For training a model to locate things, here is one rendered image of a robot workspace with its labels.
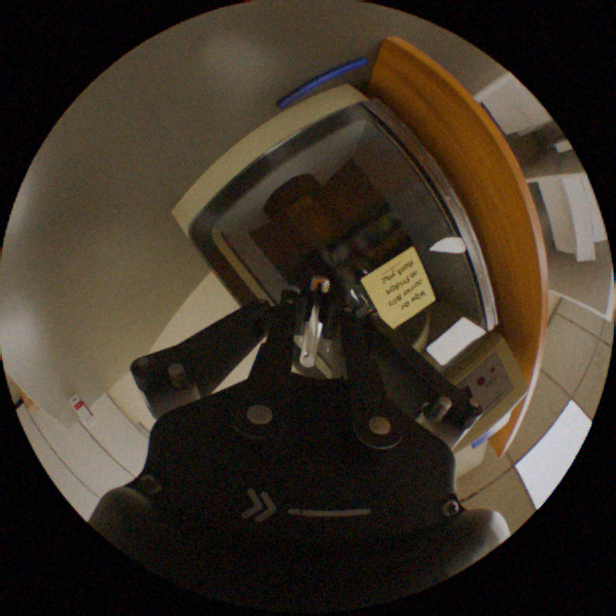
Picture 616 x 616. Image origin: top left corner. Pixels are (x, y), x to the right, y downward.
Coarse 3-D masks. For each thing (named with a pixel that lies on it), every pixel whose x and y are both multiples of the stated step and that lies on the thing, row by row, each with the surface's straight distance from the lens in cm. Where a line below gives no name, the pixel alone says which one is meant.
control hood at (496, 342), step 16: (496, 336) 40; (480, 352) 38; (496, 352) 39; (464, 368) 36; (512, 368) 41; (512, 384) 41; (512, 400) 42; (496, 416) 40; (480, 432) 40; (464, 448) 40
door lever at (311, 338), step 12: (312, 276) 17; (324, 276) 16; (312, 288) 16; (324, 288) 16; (312, 300) 16; (324, 300) 16; (312, 312) 16; (324, 312) 17; (312, 324) 17; (300, 336) 23; (312, 336) 17; (312, 348) 18; (300, 360) 19; (312, 360) 18
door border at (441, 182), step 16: (384, 112) 29; (400, 128) 28; (416, 144) 28; (432, 176) 27; (448, 192) 28; (464, 224) 29; (464, 240) 28; (480, 256) 31; (480, 272) 31; (480, 288) 32
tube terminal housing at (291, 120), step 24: (336, 96) 31; (360, 96) 32; (288, 120) 28; (312, 120) 28; (240, 144) 28; (264, 144) 26; (216, 168) 28; (240, 168) 26; (192, 192) 29; (216, 192) 26; (192, 216) 28
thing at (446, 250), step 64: (320, 128) 25; (384, 128) 27; (256, 192) 22; (320, 192) 21; (384, 192) 23; (256, 256) 22; (320, 256) 20; (384, 256) 22; (448, 256) 26; (448, 320) 29
